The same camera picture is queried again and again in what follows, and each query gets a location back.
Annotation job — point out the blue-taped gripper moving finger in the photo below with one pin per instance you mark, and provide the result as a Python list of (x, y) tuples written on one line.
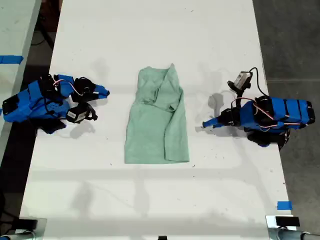
[(92, 97)]

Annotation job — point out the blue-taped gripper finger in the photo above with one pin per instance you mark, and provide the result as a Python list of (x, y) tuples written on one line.
[(213, 122)]

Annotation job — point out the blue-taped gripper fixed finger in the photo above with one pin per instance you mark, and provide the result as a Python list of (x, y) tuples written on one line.
[(102, 90)]

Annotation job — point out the pale green T-shirt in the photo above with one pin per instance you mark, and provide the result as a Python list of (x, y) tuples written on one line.
[(150, 135)]

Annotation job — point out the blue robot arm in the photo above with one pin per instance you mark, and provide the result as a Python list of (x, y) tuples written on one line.
[(287, 111), (22, 105)]

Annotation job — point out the long blue tape strip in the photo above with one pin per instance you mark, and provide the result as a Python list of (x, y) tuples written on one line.
[(11, 59)]

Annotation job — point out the white side table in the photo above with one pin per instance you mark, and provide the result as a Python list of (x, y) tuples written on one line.
[(15, 30)]

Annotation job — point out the small blue tape piece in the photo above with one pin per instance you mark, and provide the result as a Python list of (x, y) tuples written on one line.
[(284, 205)]

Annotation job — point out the black camera stalk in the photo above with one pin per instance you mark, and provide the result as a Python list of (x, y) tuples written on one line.
[(238, 92), (92, 113)]

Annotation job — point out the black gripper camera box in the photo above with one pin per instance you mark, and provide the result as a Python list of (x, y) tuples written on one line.
[(242, 79), (76, 114)]

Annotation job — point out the black box on silver bracket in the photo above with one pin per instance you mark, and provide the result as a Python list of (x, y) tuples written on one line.
[(287, 221)]

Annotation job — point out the black box on grey bracket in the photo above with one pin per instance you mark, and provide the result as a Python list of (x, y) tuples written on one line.
[(27, 223)]

